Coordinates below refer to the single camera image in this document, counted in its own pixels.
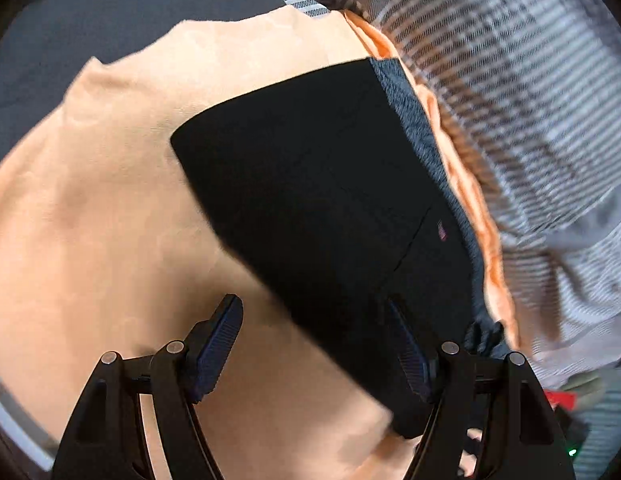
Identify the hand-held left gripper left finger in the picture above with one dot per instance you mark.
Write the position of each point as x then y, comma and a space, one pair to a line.
218, 350

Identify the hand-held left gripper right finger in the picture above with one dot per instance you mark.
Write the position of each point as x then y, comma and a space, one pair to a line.
410, 355

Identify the black pants with blue trim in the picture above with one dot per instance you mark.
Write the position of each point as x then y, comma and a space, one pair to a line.
315, 200

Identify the peach blanket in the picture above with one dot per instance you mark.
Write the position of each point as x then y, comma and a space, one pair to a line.
90, 210

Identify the dark grey buttoned shirt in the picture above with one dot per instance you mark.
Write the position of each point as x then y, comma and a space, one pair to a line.
115, 20

